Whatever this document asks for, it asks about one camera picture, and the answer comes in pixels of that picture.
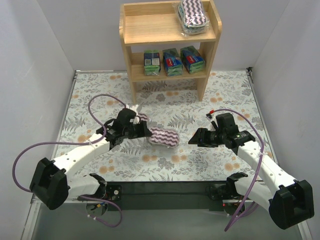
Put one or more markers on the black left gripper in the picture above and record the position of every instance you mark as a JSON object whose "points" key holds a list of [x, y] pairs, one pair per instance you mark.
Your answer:
{"points": [[137, 130]]}

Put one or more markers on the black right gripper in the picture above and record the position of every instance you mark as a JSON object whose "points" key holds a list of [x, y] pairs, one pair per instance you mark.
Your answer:
{"points": [[205, 137]]}

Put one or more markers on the pink wavy sponge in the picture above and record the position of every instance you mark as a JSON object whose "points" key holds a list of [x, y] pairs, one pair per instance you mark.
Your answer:
{"points": [[143, 117], [164, 137], [192, 17]]}

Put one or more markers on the green blue sponge pack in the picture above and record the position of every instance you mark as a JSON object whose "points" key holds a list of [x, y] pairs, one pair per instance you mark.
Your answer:
{"points": [[173, 65], [151, 62], [192, 60]]}

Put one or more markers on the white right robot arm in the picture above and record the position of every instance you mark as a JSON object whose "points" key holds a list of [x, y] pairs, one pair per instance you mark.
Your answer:
{"points": [[270, 172]]}

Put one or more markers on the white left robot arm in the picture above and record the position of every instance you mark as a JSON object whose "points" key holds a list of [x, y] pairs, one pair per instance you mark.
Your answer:
{"points": [[72, 160]]}

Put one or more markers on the wooden two-tier shelf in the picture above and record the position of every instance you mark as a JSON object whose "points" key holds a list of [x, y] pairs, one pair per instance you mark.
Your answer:
{"points": [[156, 23]]}

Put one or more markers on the pink wavy sponge top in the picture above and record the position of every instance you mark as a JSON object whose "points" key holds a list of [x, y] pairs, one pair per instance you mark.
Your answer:
{"points": [[143, 117]]}

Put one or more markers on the floral patterned table mat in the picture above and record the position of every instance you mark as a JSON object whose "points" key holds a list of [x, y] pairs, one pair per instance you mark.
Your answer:
{"points": [[169, 104]]}

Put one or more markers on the white cable connector tag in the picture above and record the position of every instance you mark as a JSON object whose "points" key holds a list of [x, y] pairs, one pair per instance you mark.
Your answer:
{"points": [[133, 114]]}

